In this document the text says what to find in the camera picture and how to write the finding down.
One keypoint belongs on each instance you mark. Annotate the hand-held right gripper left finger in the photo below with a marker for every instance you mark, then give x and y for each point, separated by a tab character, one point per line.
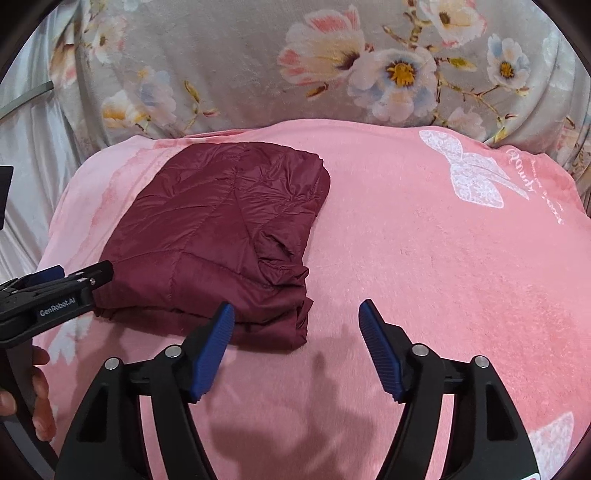
213	353

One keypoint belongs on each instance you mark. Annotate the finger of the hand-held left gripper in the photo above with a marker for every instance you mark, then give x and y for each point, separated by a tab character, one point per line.
44	275
94	277

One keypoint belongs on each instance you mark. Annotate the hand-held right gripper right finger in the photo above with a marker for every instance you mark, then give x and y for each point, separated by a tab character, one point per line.
379	353

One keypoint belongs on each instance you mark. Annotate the maroon quilted jacket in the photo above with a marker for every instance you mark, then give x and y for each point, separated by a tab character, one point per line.
207	230

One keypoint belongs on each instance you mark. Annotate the pink printed blanket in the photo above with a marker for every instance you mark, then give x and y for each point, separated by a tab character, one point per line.
415	277

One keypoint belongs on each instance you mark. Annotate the grey floral blanket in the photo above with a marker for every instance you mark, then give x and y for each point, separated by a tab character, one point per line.
231	60

